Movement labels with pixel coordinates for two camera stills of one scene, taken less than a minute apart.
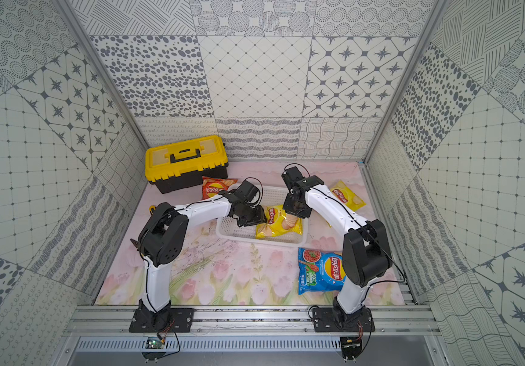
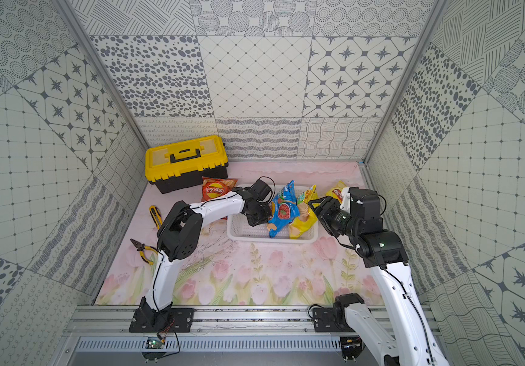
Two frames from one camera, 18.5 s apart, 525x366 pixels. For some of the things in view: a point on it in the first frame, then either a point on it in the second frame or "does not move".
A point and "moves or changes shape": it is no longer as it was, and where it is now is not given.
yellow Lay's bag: (278, 223) moves or changes shape
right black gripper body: (294, 208) to (343, 223)
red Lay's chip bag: (210, 187) does not move
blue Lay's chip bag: (320, 271) to (285, 209)
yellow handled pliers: (136, 243) does not move
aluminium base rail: (398, 329) does not move
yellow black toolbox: (182, 166) does not move
